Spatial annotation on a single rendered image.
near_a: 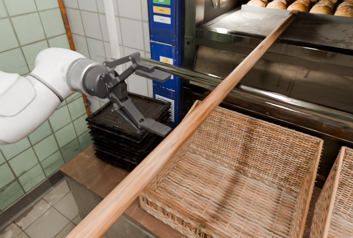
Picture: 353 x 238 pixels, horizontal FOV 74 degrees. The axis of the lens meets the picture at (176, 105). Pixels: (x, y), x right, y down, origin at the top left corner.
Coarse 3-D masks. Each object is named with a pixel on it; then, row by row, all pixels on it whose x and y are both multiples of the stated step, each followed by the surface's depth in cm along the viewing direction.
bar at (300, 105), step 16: (160, 64) 70; (192, 80) 66; (208, 80) 63; (256, 96) 58; (272, 96) 56; (288, 96) 55; (304, 112) 53; (320, 112) 51; (336, 112) 50; (352, 112) 49
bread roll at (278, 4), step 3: (270, 3) 122; (273, 3) 120; (276, 3) 120; (279, 3) 119; (282, 3) 119; (267, 6) 123; (270, 6) 121; (273, 6) 120; (276, 6) 119; (279, 6) 119; (282, 6) 119; (285, 6) 119
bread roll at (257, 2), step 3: (252, 0) 126; (255, 0) 125; (258, 0) 124; (261, 0) 124; (249, 3) 127; (252, 3) 125; (255, 3) 124; (258, 3) 124; (261, 3) 124; (264, 3) 124; (258, 6) 124; (261, 6) 124; (264, 6) 124
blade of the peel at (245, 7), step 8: (248, 8) 126; (256, 8) 124; (264, 8) 122; (272, 8) 120; (304, 16) 114; (312, 16) 112; (320, 16) 110; (328, 16) 109; (336, 16) 107; (344, 16) 105
